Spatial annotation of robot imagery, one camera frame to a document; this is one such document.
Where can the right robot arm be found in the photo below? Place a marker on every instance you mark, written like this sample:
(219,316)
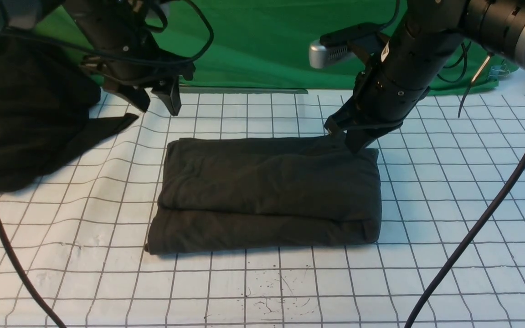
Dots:
(498,26)

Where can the black cloth pile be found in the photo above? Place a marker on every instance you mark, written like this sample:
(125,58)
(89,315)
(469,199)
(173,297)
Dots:
(45,102)

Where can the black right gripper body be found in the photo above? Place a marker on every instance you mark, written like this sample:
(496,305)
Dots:
(395,79)

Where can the metal binder clip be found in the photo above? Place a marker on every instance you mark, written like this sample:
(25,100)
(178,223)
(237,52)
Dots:
(498,72)

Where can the gray long-sleeved shirt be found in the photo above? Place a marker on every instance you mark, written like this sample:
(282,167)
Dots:
(250,193)

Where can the green backdrop cloth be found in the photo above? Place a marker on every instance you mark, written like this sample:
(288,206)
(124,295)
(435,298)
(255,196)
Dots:
(264,43)

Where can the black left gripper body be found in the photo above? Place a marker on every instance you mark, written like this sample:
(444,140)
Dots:
(123,47)

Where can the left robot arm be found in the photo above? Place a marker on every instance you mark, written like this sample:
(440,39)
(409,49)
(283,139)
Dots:
(18,17)

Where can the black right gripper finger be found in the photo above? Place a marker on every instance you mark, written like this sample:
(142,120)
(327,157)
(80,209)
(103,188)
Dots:
(359,139)
(335,126)

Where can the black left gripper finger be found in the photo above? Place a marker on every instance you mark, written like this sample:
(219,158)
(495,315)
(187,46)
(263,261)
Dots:
(168,91)
(133,96)

